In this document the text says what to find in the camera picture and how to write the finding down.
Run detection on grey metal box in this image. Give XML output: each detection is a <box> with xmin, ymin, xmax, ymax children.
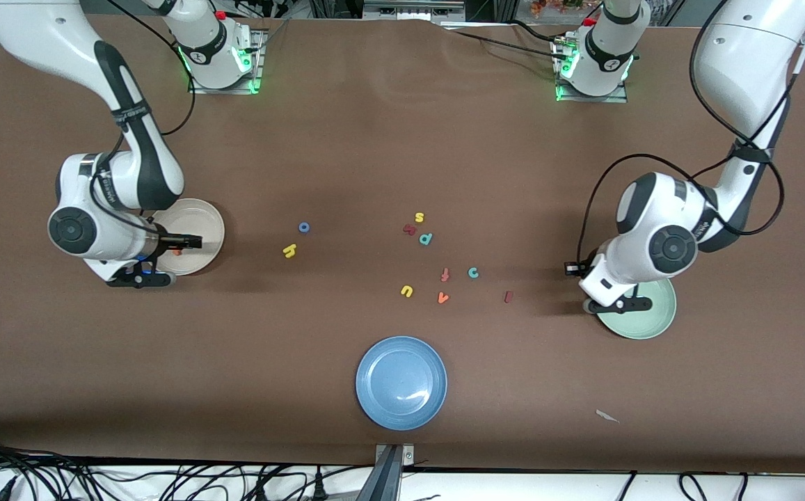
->
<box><xmin>362</xmin><ymin>0</ymin><xmax>467</xmax><ymax>22</ymax></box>

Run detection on brown table cover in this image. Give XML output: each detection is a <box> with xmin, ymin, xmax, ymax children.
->
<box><xmin>0</xmin><ymin>13</ymin><xmax>805</xmax><ymax>475</ymax></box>

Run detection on orange flower decoration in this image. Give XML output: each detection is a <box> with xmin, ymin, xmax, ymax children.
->
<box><xmin>529</xmin><ymin>0</ymin><xmax>587</xmax><ymax>16</ymax></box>

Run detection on black base cable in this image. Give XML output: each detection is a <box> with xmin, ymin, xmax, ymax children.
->
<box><xmin>454</xmin><ymin>19</ymin><xmax>577</xmax><ymax>60</ymax></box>

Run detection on pale green plate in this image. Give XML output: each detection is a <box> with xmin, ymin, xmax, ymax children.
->
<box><xmin>596</xmin><ymin>278</ymin><xmax>678</xmax><ymax>340</ymax></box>

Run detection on tangled black cables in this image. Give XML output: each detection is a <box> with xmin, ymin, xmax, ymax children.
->
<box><xmin>0</xmin><ymin>435</ymin><xmax>375</xmax><ymax>501</ymax></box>

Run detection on blue plate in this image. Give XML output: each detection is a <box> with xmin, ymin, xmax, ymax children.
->
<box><xmin>356</xmin><ymin>336</ymin><xmax>448</xmax><ymax>431</ymax></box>

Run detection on looped black hanging cable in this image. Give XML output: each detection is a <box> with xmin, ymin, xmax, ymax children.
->
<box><xmin>679</xmin><ymin>472</ymin><xmax>709</xmax><ymax>501</ymax></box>

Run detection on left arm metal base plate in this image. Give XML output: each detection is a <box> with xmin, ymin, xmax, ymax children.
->
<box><xmin>554</xmin><ymin>35</ymin><xmax>629</xmax><ymax>104</ymax></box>

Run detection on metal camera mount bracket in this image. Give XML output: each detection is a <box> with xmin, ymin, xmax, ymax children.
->
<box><xmin>373</xmin><ymin>443</ymin><xmax>417</xmax><ymax>501</ymax></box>

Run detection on beige brown plate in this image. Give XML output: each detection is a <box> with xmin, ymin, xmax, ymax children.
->
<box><xmin>145</xmin><ymin>198</ymin><xmax>226</xmax><ymax>276</ymax></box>

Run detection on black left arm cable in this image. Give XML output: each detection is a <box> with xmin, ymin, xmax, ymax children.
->
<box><xmin>576</xmin><ymin>0</ymin><xmax>805</xmax><ymax>276</ymax></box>

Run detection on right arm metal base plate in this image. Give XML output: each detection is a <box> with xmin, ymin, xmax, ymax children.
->
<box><xmin>188</xmin><ymin>31</ymin><xmax>265</xmax><ymax>95</ymax></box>

